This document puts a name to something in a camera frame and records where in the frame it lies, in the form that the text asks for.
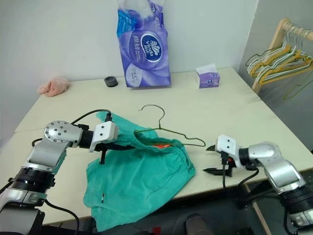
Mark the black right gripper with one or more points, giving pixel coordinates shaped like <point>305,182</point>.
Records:
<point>227,164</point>

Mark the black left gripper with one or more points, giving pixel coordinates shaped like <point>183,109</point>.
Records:
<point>106,146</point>

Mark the green cloth shorts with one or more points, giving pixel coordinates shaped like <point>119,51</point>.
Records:
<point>137,181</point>

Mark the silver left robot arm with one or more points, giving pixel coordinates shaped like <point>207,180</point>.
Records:
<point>49,149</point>

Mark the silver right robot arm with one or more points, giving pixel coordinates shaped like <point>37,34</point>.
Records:
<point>276,164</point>

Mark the dark rounded shape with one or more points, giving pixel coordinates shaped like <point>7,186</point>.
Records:
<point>195,224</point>

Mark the light wooden table leg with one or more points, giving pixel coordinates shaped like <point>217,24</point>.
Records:
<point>256,210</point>

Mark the black tape roll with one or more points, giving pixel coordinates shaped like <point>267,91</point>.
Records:
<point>111,81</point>

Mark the purple tissue box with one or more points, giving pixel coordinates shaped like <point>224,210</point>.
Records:
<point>209,79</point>

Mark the pink cloth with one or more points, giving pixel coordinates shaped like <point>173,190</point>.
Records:
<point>53,86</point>

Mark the purple tissue roll pack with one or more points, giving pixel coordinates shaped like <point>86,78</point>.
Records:
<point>146,49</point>

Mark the wooden clothes rack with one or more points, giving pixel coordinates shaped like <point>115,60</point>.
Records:
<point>277,36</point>

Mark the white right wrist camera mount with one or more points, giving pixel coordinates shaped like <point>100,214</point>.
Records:
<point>227,147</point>

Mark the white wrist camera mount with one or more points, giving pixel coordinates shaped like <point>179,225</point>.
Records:
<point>105,133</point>
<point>227,147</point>

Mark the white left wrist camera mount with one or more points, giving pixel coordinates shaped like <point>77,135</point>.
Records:
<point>105,133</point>

